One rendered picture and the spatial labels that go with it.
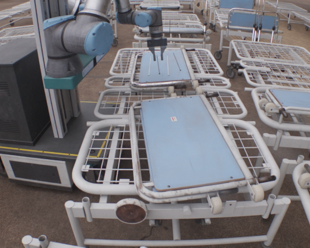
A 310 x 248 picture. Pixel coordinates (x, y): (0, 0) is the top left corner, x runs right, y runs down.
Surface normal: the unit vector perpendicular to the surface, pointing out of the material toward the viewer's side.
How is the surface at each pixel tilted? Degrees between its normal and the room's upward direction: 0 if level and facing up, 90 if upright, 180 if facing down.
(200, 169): 3
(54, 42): 99
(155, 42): 90
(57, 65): 70
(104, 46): 94
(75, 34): 64
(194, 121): 3
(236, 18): 90
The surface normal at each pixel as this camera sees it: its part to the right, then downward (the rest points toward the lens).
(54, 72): -0.22, 0.18
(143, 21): -0.37, 0.52
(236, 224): 0.00, -0.85
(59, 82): -0.11, 0.52
